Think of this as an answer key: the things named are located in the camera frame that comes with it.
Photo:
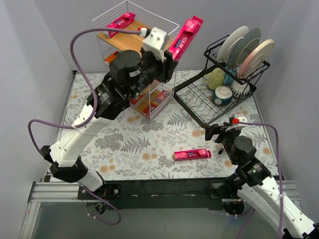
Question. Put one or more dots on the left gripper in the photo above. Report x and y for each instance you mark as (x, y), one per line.
(168, 66)

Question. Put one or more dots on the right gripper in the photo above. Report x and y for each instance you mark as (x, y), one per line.
(216, 131)

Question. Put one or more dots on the pink toothpaste box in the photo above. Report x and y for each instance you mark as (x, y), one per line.
(185, 37)
(120, 23)
(192, 154)

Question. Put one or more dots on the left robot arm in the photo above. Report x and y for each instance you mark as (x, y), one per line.
(82, 132)

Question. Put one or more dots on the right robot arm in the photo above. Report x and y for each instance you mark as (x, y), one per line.
(252, 181)

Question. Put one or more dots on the cream mug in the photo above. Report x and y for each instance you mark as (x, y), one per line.
(221, 149)

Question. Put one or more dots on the teal spotted bowl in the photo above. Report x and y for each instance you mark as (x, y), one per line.
(222, 96)

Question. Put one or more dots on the black dish rack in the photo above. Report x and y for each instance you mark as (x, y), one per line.
(195, 96)

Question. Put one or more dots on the white ribbed bowl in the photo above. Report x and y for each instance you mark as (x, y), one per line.
(238, 90)

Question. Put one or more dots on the yellow-green mug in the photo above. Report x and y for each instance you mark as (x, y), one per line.
(214, 79)

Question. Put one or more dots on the light blue cup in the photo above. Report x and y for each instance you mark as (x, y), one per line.
(228, 79)

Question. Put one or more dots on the white plate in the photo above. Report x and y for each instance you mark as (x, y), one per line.
(230, 43)

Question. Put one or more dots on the grey speckled plate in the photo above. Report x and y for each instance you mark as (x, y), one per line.
(243, 49)

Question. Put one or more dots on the pink and cream plate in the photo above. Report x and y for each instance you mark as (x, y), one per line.
(256, 57)

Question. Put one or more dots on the floral table mat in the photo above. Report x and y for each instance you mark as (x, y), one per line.
(132, 147)

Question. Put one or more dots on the white wire wooden shelf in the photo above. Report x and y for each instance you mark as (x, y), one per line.
(121, 42)

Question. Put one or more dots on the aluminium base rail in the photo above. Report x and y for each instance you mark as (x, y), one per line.
(131, 194)

